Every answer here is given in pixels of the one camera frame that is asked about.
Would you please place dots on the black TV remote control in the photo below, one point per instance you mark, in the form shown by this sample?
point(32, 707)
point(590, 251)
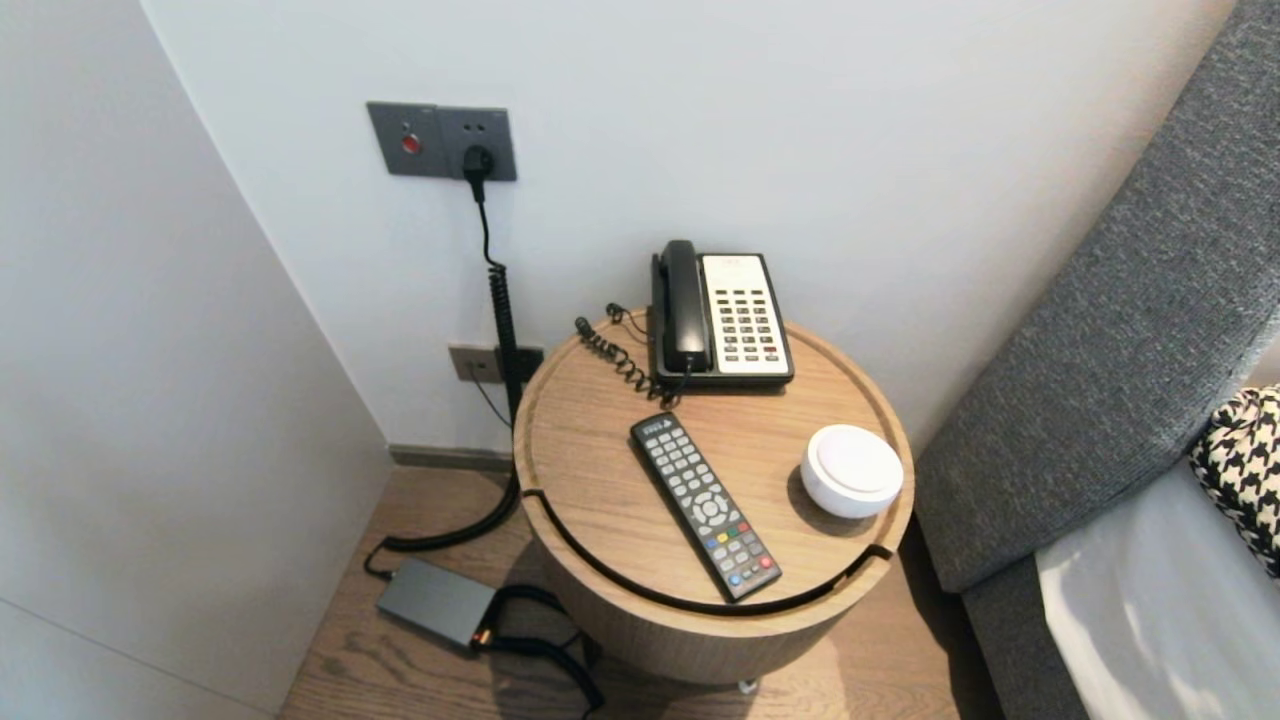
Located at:
point(700, 500)

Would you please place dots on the white round puck speaker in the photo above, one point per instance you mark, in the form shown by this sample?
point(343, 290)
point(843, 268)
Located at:
point(850, 470)

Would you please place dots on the round wooden side table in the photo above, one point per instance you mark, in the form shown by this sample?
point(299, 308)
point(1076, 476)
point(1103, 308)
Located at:
point(700, 640)
point(620, 470)

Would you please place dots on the black telephone handset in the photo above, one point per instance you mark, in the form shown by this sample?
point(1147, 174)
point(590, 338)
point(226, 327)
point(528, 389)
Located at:
point(685, 300)

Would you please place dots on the black and white desk telephone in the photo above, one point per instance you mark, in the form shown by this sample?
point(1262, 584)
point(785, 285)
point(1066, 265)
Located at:
point(745, 320)

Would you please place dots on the grey baseboard strip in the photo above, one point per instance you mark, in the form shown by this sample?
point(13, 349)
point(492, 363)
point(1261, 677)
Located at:
point(440, 458)

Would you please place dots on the black power plug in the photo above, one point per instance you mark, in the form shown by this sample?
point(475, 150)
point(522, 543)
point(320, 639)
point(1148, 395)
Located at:
point(477, 162)

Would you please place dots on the grey power adapter brick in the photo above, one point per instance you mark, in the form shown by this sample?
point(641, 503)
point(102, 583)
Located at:
point(435, 600)

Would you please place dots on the grey upholstered headboard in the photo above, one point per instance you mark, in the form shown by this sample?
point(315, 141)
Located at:
point(1100, 350)

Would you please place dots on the white bed sheet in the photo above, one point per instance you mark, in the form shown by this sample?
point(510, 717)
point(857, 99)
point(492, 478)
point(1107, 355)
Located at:
point(1180, 620)

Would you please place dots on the black white houndstooth pillow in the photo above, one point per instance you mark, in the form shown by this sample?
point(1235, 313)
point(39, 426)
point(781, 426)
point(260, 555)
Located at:
point(1245, 460)

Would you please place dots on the dark wall outlet plate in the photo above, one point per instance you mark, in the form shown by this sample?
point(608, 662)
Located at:
point(533, 358)

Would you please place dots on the beige wall data outlet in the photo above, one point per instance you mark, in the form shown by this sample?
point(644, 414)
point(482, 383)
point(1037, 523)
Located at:
point(470, 362)

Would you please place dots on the grey wall socket panel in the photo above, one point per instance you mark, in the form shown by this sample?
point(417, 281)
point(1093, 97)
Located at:
point(400, 125)

